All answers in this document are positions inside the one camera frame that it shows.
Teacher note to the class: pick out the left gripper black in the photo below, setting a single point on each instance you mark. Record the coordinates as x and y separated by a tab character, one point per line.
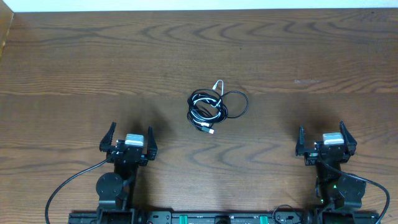
152	150

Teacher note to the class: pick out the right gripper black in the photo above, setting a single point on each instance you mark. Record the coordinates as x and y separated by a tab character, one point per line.
310	156

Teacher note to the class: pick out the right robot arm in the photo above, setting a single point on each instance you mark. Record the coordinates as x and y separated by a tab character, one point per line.
340	193

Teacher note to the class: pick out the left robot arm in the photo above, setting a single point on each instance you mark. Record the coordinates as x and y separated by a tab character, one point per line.
116	189

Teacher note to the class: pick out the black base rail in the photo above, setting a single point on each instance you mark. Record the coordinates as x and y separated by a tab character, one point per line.
165	217

